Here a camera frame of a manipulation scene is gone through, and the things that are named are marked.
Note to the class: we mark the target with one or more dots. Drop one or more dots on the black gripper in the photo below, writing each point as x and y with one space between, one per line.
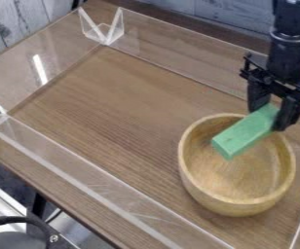
273 75

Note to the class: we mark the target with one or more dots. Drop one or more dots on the green rectangular block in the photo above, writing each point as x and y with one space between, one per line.
240 136

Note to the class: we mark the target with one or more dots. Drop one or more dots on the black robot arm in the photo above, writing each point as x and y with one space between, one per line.
286 20

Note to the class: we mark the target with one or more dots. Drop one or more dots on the brown wooden bowl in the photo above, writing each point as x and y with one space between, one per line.
238 187

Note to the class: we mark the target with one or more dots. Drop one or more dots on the black table leg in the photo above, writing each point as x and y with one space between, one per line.
38 205

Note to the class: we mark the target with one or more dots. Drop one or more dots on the clear acrylic tray enclosure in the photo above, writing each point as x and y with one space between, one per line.
99 91

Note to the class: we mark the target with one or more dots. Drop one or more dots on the black metal bracket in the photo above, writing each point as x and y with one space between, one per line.
49 235

